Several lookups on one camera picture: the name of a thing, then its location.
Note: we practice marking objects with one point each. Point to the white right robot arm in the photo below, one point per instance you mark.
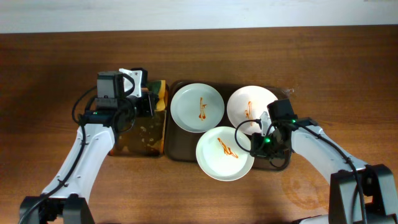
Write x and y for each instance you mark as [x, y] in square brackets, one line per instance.
[359, 192]

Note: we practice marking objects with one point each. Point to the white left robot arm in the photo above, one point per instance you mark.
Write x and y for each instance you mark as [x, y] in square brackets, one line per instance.
[67, 195]

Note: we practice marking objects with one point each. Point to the white plate front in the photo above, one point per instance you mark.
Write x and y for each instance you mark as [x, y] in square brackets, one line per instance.
[222, 154]

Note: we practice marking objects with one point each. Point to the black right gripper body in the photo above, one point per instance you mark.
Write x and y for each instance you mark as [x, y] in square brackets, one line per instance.
[258, 145]

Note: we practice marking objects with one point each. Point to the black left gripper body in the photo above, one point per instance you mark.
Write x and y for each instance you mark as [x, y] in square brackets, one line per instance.
[149, 104]

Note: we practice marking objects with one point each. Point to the small black soapy tray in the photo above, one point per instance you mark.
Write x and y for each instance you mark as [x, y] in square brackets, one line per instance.
[145, 137]

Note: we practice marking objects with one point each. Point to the yellow green sponge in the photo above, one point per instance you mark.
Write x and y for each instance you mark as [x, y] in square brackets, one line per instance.
[158, 87]

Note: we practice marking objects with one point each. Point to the white plate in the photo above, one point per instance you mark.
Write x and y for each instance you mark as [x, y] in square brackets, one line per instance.
[222, 154]
[197, 107]
[248, 102]

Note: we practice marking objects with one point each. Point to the large brown serving tray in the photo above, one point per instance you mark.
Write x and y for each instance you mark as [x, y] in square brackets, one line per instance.
[180, 145]

